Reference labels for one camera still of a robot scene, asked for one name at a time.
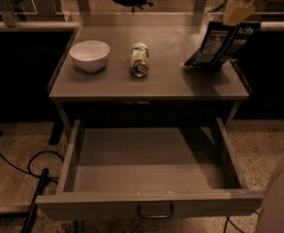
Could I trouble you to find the black floor cable left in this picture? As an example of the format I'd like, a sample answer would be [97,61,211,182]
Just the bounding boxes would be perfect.
[0,139,66,184]

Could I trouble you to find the blue chip bag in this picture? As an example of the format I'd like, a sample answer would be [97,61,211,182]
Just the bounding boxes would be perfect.
[182,21,261,69]

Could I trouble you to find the white bowl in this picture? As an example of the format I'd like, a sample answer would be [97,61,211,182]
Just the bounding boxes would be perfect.
[70,40,110,73]

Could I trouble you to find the black floor cable right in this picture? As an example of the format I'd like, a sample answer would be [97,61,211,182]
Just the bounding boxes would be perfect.
[223,211,262,233]

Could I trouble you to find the black pole on floor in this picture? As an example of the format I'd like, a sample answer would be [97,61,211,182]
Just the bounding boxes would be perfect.
[21,168,48,233]

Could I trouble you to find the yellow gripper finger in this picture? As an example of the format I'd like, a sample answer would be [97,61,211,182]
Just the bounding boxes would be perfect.
[222,0,237,24]
[228,0,255,26]

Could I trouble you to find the white horizontal rail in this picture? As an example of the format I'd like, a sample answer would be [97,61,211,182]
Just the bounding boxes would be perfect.
[0,21,284,31]

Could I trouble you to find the black floor cable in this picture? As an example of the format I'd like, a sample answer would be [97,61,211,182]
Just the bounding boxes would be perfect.
[0,139,66,184]
[223,211,262,233]

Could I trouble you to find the grey open top drawer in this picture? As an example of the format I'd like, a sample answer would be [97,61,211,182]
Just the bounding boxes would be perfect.
[37,119,263,220]

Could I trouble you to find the green soda can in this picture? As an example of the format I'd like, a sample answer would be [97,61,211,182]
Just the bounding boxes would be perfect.
[130,43,149,78]

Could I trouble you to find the black drawer handle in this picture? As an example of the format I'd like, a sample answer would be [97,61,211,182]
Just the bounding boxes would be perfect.
[137,204,174,219]

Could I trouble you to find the grey cabinet table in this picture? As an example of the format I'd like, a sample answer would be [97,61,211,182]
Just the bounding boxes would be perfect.
[47,13,252,141]

